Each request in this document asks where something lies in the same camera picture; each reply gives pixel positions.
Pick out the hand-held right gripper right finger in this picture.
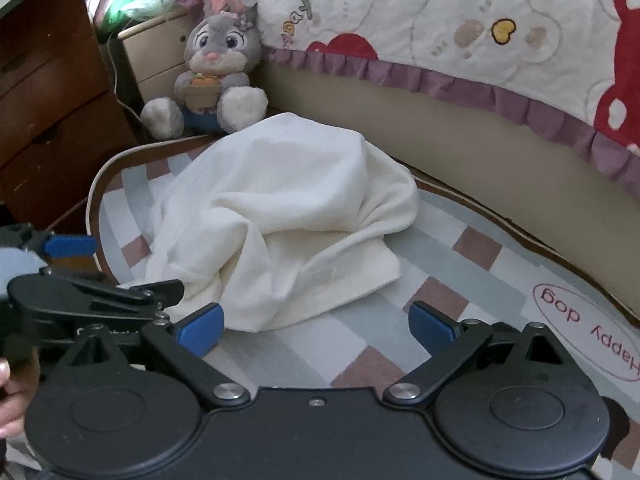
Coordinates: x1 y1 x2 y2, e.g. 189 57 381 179
382 301 573 406

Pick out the grey rabbit plush toy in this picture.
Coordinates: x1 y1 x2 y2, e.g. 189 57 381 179
140 2 268 141

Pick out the white cable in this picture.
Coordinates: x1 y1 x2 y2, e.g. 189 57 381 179
102 35 146 126

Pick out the brown wooden dresser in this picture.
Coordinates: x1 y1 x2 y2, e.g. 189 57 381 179
0 0 138 236

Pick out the person's left hand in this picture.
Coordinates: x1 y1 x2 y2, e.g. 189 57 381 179
0 355 42 438

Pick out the beige bedside cabinet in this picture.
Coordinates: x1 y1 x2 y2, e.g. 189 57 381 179
117 10 206 106

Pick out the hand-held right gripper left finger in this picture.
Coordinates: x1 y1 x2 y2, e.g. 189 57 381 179
62 303 251 407

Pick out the checked floor mat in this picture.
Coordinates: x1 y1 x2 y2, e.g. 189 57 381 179
85 132 640 480

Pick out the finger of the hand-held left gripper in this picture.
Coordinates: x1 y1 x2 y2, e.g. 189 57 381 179
0 225 98 268
7 266 186 333

